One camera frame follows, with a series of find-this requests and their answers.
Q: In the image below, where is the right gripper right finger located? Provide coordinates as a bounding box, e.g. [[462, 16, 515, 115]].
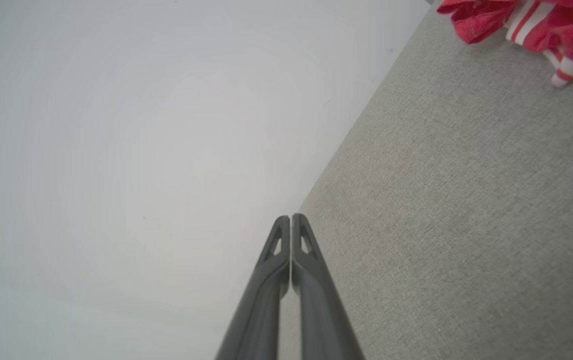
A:
[[291, 213, 366, 360]]

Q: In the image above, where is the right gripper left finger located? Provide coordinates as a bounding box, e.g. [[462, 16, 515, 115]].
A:
[[214, 215, 292, 360]]

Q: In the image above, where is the red and white jersey garment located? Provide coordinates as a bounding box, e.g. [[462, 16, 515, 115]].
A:
[[436, 0, 573, 89]]

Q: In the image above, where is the grey fabric sofa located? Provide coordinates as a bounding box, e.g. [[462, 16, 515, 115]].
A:
[[277, 0, 573, 360]]

